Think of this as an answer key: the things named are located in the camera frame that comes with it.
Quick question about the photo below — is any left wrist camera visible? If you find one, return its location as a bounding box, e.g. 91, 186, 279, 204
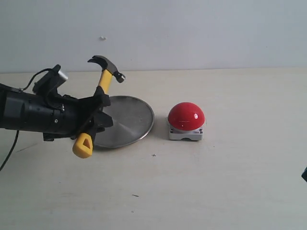
32, 64, 68, 96

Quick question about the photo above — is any round steel plate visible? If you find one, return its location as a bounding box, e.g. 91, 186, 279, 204
94, 95, 155, 149

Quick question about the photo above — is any yellow black claw hammer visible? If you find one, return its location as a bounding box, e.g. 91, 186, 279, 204
72, 55, 126, 159

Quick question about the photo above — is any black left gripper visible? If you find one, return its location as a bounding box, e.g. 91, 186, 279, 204
43, 87, 113, 141

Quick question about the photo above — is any red dome push button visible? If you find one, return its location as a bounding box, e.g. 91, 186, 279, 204
167, 102, 207, 141

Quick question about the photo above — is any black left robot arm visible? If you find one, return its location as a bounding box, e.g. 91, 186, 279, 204
0, 85, 113, 141

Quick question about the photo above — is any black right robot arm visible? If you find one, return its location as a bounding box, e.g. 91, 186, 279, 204
301, 168, 307, 182

